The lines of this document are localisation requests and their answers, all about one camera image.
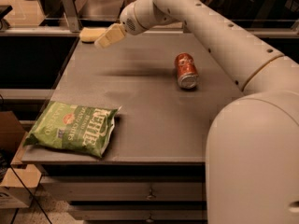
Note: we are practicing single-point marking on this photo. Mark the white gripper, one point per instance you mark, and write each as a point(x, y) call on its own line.
point(128, 19)

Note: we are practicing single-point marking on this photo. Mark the yellow sponge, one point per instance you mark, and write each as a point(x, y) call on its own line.
point(89, 35)

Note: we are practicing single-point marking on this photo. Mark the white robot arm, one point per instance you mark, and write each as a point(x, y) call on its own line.
point(252, 148)

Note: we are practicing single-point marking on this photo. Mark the green jalapeno chip bag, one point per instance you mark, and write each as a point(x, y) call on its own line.
point(79, 128)

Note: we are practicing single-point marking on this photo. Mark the red soda can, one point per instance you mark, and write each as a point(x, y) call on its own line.
point(187, 74)

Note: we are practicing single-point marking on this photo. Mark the upper cabinet drawer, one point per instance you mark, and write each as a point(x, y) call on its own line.
point(96, 189)

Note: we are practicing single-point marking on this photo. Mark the cabinet drawer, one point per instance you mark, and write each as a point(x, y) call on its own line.
point(96, 189)
point(160, 211)

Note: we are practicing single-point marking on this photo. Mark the lower cabinet drawer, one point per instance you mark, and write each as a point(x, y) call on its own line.
point(160, 211)

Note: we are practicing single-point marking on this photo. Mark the cardboard box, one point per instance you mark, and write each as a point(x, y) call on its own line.
point(19, 181)

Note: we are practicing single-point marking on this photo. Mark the left metal bracket post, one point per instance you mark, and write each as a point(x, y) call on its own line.
point(71, 15)

